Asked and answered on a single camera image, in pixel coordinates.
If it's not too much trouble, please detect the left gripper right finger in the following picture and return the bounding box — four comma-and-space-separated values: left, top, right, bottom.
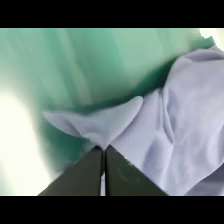
104, 144, 169, 197

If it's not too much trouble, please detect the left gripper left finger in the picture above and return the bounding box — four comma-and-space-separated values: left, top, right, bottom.
38, 145, 104, 197

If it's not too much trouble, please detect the lavender shirt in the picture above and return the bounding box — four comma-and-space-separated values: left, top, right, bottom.
42, 45, 224, 197

